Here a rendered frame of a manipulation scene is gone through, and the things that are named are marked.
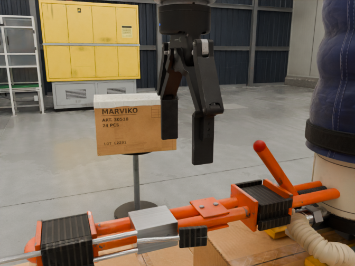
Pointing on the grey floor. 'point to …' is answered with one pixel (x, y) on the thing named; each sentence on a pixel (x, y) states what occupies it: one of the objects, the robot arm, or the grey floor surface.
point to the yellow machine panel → (89, 50)
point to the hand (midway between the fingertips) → (184, 142)
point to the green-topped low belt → (21, 91)
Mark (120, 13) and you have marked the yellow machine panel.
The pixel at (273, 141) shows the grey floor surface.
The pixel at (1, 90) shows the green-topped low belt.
